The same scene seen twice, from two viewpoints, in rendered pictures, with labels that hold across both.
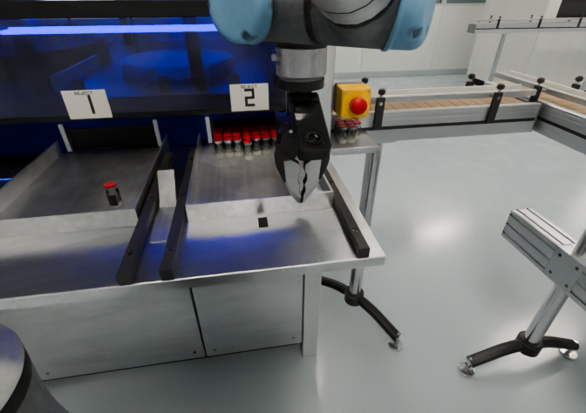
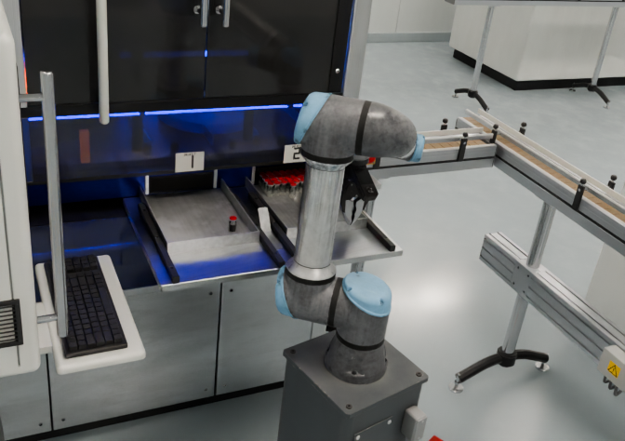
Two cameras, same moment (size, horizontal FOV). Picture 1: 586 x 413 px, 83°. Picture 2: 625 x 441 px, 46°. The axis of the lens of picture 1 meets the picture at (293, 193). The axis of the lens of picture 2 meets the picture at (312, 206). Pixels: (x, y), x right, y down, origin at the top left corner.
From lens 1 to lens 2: 1.60 m
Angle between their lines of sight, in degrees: 16
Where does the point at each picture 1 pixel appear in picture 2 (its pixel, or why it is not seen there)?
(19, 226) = (196, 244)
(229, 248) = not seen: hidden behind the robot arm
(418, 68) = (377, 30)
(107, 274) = (266, 264)
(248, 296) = (266, 323)
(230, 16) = not seen: hidden behind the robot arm
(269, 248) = (342, 249)
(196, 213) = (292, 233)
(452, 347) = (443, 373)
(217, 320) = (234, 350)
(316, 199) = (358, 223)
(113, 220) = (246, 238)
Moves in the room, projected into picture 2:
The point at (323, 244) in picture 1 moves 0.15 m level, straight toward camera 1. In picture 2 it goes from (369, 247) to (380, 275)
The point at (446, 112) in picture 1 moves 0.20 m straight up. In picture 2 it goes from (427, 154) to (437, 101)
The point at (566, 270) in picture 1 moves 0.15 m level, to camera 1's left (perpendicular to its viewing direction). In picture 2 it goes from (522, 279) to (486, 281)
